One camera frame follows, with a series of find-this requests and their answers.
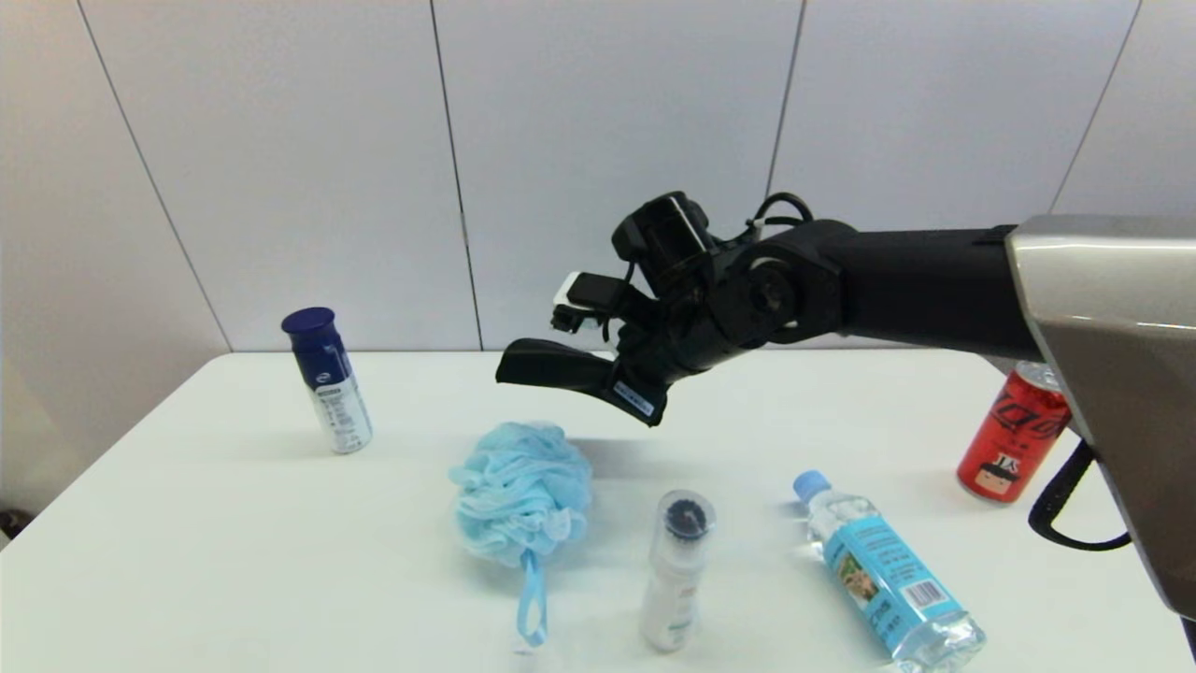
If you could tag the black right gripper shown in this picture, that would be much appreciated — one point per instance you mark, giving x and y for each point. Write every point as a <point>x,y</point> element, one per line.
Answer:
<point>687,341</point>

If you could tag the black glasses case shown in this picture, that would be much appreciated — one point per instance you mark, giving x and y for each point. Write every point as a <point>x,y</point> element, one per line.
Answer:
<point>551,366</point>

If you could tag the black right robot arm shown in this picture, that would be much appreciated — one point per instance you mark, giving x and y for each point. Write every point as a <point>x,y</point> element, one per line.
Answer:
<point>934,285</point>

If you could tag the light blue bath loofah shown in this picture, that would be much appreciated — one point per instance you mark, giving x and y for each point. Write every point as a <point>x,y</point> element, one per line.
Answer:
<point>519,491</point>

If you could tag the white bottle with clear cap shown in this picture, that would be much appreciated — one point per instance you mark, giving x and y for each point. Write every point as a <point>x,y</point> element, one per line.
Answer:
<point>675,570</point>

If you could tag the water bottle with blue label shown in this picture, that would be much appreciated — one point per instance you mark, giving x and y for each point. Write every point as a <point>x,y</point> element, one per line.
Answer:
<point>883,570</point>

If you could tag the navy and white spray can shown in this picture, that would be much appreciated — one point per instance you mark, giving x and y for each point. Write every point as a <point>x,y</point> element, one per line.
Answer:
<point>334,393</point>

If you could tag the red cola can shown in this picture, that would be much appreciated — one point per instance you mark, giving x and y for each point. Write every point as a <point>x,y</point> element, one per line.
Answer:
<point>1014,439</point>

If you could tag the dark floor object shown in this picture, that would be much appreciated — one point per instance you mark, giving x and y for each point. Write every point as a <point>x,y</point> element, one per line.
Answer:
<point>9,525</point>

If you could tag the black and white wrist camera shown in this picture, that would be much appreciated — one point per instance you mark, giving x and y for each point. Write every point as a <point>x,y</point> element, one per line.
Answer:
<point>598,297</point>

